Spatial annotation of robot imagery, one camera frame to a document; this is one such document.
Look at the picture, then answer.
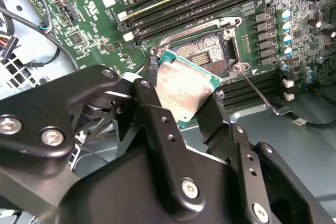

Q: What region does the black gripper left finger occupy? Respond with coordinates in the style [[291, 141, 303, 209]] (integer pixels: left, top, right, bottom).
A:
[[0, 63, 208, 208]]

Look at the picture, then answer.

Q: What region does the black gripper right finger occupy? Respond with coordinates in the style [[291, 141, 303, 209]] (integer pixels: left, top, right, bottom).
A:
[[195, 90, 329, 224]]

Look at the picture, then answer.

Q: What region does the silver green CPU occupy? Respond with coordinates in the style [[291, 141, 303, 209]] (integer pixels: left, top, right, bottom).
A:
[[154, 49, 223, 130]]

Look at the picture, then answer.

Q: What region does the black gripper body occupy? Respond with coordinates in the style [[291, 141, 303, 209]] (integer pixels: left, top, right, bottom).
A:
[[56, 146, 250, 224]]

